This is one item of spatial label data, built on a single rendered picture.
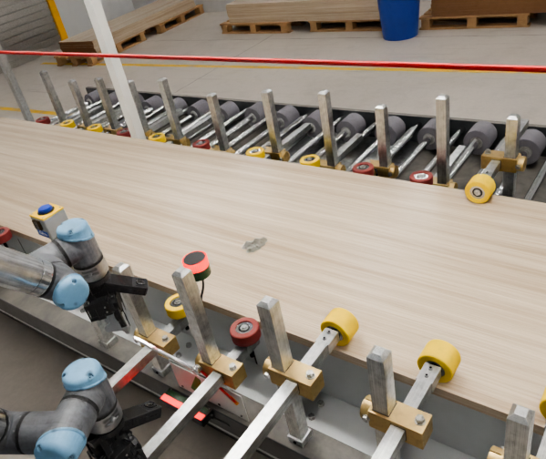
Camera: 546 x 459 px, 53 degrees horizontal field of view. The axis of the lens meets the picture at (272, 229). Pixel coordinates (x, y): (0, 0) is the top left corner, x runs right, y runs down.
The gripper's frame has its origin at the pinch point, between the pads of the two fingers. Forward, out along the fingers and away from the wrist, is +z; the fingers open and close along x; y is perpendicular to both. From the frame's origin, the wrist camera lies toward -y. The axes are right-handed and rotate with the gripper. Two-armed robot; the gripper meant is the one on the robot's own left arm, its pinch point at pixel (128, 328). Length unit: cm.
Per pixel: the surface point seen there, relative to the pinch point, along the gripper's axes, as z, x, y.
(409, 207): 5, -22, -93
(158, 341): 7.7, -0.4, -5.6
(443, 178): 10, -40, -114
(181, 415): 7.5, 27.8, -9.2
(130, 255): 4.4, -42.2, -0.5
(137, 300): -5.1, -4.4, -4.0
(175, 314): 4.8, -5.6, -12.0
